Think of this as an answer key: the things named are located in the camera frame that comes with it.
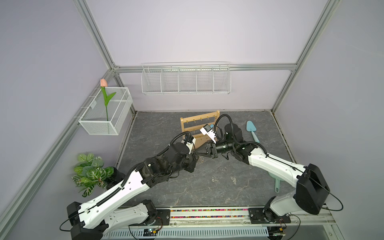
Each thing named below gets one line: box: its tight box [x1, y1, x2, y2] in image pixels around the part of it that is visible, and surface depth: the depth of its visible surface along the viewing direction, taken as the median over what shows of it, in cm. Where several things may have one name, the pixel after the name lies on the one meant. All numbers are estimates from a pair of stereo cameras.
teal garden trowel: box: [246, 120, 260, 143], surface depth 111 cm
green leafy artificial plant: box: [72, 153, 114, 198], surface depth 63 cm
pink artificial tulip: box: [100, 78, 117, 121], surface depth 81 cm
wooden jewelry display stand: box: [180, 110, 221, 149], surface depth 83 cm
